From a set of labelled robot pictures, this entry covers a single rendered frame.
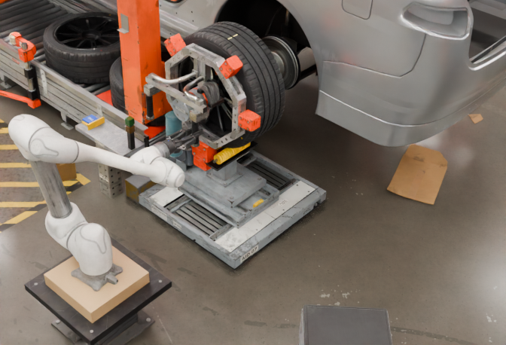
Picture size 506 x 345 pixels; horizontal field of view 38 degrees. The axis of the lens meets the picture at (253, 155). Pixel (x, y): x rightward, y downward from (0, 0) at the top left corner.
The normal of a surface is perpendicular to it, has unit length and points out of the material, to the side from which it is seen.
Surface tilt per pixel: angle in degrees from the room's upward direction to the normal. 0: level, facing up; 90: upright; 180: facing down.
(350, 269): 0
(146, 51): 90
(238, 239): 0
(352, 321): 0
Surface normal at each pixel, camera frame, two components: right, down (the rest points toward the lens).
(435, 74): 0.14, 0.59
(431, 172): 0.03, -0.78
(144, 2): 0.74, 0.43
